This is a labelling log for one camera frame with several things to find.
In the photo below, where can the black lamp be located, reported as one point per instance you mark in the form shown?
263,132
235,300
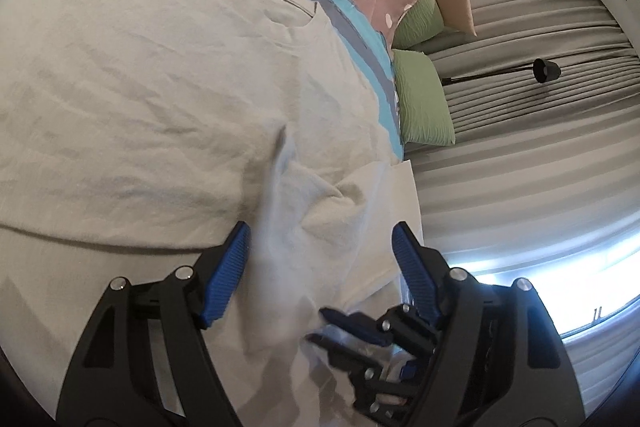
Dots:
545,70

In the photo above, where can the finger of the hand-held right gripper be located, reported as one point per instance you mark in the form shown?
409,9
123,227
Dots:
345,353
355,324

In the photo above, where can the green ribbed pillow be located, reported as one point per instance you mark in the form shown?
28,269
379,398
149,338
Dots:
425,102
417,22

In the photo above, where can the blue grey patterned bed sheet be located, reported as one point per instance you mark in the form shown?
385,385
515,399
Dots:
370,57

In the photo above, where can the grey curtain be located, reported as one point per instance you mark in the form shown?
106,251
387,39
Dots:
525,157

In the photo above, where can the beige pillow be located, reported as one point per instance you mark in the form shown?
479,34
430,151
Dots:
457,7

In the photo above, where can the white t-shirt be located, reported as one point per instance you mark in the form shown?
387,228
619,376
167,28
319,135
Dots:
150,82

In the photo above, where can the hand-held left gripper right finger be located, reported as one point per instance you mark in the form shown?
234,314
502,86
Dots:
412,267

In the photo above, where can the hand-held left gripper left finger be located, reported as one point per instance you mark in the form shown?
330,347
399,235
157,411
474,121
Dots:
227,272

